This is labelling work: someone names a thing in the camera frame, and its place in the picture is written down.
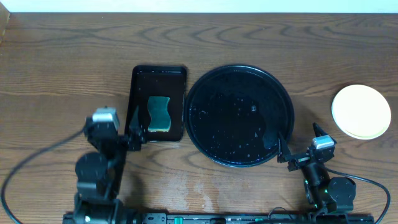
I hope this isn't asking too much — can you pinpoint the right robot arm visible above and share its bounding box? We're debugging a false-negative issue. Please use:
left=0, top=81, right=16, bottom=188
left=277, top=123, right=356, bottom=223

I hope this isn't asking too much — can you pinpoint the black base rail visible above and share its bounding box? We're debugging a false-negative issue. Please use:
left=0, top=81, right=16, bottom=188
left=62, top=212, right=374, bottom=224

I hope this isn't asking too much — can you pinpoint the black round tray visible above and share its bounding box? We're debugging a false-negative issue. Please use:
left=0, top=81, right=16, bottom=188
left=184, top=65, right=295, bottom=167

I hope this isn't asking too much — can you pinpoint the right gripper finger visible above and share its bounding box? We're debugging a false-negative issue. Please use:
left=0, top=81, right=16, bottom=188
left=312, top=123, right=336, bottom=143
left=277, top=132, right=292, bottom=163

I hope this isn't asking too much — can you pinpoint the green yellow sponge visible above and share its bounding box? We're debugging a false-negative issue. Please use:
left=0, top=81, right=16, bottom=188
left=147, top=96, right=172, bottom=133

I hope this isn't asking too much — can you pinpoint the black rectangular tray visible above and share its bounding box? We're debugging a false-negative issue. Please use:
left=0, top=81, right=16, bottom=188
left=124, top=65, right=187, bottom=141

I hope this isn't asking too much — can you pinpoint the yellow plate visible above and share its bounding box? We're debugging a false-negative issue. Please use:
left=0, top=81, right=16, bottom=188
left=331, top=85, right=392, bottom=140

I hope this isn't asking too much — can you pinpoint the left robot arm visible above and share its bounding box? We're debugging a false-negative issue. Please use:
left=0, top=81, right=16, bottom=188
left=69, top=107, right=145, bottom=224

